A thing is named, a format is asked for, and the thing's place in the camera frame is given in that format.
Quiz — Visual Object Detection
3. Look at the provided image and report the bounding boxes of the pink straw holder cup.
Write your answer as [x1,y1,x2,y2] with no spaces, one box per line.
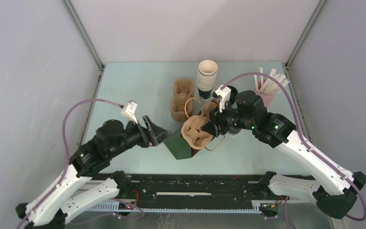
[253,81,276,107]

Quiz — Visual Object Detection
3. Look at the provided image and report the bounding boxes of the black paper coffee cup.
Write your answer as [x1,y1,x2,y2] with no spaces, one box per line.
[227,127,241,135]

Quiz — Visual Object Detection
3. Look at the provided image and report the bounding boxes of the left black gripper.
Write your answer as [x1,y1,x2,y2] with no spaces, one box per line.
[110,114,173,158]

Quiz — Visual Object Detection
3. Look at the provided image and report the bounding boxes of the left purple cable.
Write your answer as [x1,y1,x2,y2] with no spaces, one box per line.
[17,99,146,229]

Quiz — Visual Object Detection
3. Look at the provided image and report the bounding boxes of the stack of black lids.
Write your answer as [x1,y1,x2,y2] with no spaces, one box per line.
[228,85,238,104]

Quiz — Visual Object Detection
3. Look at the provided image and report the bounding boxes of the white wrapped straws bundle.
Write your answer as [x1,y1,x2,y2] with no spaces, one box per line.
[254,69,290,95]

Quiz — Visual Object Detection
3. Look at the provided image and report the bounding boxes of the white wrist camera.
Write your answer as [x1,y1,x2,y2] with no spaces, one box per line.
[121,100,139,124]
[211,85,231,113]

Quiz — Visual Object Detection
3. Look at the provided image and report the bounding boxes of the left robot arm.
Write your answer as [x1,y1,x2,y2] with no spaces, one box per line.
[16,115,171,229]

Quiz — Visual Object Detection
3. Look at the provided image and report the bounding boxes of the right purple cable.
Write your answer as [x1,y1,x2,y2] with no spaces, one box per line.
[222,73,366,229]

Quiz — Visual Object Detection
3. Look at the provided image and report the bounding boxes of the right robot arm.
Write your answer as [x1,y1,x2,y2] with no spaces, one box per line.
[202,87,366,219]

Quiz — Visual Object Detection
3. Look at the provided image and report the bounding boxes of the green paper bag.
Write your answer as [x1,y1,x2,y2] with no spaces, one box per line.
[163,97,226,161]

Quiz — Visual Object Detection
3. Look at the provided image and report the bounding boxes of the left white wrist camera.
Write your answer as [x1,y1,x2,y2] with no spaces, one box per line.
[121,100,139,124]

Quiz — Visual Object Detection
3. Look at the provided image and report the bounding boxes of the brown pulp cup carrier stack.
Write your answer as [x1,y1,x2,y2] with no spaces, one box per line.
[170,78,194,122]

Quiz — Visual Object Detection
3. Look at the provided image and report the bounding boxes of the single brown pulp cup carrier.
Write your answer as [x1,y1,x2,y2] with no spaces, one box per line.
[181,98,225,151]

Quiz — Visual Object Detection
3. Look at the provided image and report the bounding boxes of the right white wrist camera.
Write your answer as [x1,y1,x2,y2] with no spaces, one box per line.
[211,85,231,113]

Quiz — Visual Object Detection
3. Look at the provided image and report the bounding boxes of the stack of paper cups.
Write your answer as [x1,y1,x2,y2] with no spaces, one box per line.
[197,60,218,99]

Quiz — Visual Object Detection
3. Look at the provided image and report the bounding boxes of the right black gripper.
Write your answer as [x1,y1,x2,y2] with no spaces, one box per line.
[200,98,255,138]

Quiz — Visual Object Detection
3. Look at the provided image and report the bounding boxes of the purple cable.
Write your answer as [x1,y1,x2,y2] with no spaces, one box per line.
[222,73,366,229]
[17,99,146,229]

